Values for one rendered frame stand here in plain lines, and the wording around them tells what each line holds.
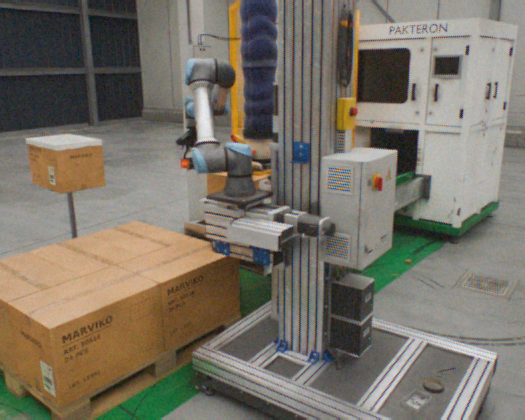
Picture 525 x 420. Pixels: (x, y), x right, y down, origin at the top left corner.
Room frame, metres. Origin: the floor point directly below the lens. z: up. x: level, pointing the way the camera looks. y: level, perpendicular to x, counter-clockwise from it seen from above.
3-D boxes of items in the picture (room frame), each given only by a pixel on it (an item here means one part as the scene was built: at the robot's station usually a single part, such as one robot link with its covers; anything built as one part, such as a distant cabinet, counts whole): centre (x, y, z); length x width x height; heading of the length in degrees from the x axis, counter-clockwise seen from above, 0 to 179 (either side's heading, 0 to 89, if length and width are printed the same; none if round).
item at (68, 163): (4.35, 1.70, 0.82); 0.60 x 0.40 x 0.40; 45
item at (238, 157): (2.26, 0.10, 1.20); 0.13 x 0.12 x 0.14; 104
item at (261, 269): (3.01, 0.24, 0.48); 0.70 x 0.03 x 0.15; 50
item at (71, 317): (2.70, 0.90, 0.34); 1.20 x 1.00 x 0.40; 140
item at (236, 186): (2.26, 0.10, 1.09); 0.15 x 0.15 x 0.10
